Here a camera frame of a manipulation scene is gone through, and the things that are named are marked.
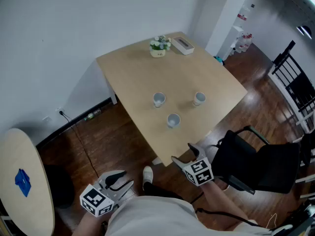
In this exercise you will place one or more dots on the white flower pot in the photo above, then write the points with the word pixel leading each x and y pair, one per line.
pixel 158 48

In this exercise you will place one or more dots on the blue cloth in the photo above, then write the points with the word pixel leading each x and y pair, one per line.
pixel 22 182

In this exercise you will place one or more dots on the group of red-capped bottles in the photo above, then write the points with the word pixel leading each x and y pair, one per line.
pixel 244 42

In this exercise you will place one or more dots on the grey cup front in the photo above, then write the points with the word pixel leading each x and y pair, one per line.
pixel 173 120

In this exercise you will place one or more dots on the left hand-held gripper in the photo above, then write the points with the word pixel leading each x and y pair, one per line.
pixel 96 200

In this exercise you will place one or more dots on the person's light shirt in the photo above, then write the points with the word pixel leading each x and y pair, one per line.
pixel 157 217

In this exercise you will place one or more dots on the white wall socket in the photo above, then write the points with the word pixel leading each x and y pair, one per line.
pixel 60 109

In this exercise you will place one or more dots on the clear plastic bottle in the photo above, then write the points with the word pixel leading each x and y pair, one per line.
pixel 93 114

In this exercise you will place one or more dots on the large water jug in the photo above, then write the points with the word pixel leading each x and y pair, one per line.
pixel 243 15

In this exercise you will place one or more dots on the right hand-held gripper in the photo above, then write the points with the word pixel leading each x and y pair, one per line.
pixel 199 172

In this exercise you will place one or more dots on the person's right forearm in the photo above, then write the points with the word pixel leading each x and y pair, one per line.
pixel 221 200

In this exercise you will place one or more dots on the white tissue box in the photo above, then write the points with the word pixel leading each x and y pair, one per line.
pixel 182 45

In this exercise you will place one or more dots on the ceiling lamp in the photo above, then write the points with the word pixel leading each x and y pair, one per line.
pixel 305 31

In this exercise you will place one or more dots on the black office chair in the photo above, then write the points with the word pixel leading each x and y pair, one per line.
pixel 265 166

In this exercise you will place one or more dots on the person's right white shoe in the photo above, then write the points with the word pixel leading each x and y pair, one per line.
pixel 147 173

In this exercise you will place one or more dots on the teal object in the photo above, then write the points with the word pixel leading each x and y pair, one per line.
pixel 219 60

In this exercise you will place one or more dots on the white cabinet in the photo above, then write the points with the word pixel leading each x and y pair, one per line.
pixel 232 42

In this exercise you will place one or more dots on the grey cup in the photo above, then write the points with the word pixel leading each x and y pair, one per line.
pixel 173 120
pixel 158 99
pixel 198 99

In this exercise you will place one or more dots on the person's left forearm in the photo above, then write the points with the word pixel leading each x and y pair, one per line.
pixel 91 224

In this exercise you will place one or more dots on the white metal rack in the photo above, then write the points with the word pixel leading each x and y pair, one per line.
pixel 307 178

